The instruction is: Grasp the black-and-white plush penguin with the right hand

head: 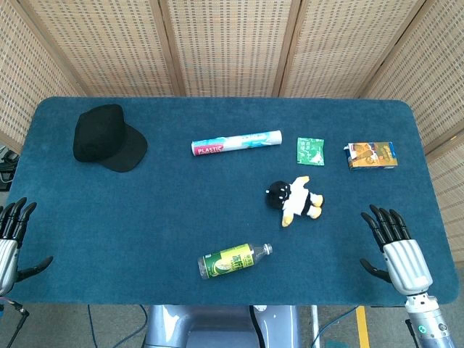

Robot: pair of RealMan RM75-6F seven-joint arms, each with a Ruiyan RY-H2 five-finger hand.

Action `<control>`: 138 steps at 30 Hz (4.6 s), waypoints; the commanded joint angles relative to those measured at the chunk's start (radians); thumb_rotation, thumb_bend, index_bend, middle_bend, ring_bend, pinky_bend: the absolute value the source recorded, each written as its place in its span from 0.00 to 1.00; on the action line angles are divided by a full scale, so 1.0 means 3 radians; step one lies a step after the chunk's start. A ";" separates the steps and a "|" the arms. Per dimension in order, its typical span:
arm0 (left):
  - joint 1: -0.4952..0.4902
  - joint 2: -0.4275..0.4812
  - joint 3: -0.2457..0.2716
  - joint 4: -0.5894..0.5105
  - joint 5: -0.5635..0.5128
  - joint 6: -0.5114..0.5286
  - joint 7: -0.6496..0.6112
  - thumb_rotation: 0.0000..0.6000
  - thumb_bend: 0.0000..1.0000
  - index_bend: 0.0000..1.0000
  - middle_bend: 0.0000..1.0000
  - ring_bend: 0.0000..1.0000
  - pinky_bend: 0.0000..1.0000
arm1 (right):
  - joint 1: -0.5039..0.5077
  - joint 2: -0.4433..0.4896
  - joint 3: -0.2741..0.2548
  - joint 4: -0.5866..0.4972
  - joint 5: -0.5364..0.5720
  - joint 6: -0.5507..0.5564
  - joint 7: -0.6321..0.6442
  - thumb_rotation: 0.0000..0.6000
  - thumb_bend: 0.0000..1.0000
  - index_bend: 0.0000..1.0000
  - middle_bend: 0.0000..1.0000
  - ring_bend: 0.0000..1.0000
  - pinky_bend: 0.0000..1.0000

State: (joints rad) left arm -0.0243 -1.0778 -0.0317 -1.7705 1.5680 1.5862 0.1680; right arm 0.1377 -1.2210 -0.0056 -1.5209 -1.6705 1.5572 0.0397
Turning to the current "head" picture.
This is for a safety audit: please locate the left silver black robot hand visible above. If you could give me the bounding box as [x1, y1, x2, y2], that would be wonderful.
[0, 196, 54, 297]

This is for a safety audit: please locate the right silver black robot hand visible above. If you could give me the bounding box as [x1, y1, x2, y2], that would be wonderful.
[359, 204, 434, 295]

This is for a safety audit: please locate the black and white plush toy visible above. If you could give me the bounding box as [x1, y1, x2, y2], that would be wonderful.
[265, 175, 325, 228]

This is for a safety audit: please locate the orange blue snack box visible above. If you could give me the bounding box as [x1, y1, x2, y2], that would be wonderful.
[343, 141, 399, 172]

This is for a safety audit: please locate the green sachet packet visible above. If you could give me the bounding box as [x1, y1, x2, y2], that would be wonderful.
[297, 137, 326, 166]

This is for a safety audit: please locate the black baseball cap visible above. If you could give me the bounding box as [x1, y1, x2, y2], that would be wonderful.
[72, 104, 149, 173]

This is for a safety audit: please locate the green label plastic bottle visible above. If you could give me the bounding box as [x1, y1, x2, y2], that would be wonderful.
[197, 243, 274, 281]

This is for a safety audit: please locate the blue table mat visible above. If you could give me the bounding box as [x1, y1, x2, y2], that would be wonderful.
[6, 96, 458, 307]

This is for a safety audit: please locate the silver robot torso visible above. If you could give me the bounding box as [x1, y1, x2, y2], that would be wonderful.
[144, 304, 302, 348]

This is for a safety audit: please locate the plastic wrap roll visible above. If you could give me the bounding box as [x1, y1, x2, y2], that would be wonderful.
[191, 129, 283, 158]

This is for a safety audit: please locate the woven folding screen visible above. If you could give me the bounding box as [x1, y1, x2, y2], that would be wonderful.
[0, 0, 464, 251]

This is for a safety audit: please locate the blue floor cable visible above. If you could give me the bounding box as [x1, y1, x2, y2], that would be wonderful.
[310, 306, 360, 348]

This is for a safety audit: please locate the black floor cable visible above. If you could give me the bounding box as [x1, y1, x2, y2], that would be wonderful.
[86, 304, 101, 348]

